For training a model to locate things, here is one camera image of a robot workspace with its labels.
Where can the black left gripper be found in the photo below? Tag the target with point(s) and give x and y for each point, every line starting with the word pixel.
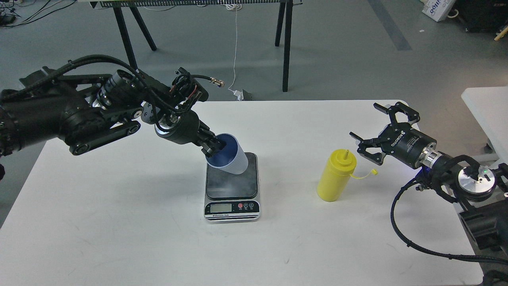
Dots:
pixel 190 129

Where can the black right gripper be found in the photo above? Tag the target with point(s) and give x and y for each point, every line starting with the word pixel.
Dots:
pixel 406 145

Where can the blue plastic cup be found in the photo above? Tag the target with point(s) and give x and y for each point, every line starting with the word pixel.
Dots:
pixel 231 158

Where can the yellow squeeze bottle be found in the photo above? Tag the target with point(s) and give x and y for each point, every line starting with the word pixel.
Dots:
pixel 339 168

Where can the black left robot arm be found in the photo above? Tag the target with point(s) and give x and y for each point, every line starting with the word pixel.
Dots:
pixel 96 100

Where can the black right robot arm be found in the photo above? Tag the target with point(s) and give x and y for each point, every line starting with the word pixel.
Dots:
pixel 461 179

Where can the digital kitchen scale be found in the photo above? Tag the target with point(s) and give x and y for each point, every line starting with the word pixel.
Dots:
pixel 233 198

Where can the white power adapter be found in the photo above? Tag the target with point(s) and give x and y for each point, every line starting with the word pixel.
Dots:
pixel 243 95

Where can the white side table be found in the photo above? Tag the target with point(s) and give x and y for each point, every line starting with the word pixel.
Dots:
pixel 489 106

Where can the white cardboard box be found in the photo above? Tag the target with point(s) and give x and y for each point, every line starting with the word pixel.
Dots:
pixel 439 10

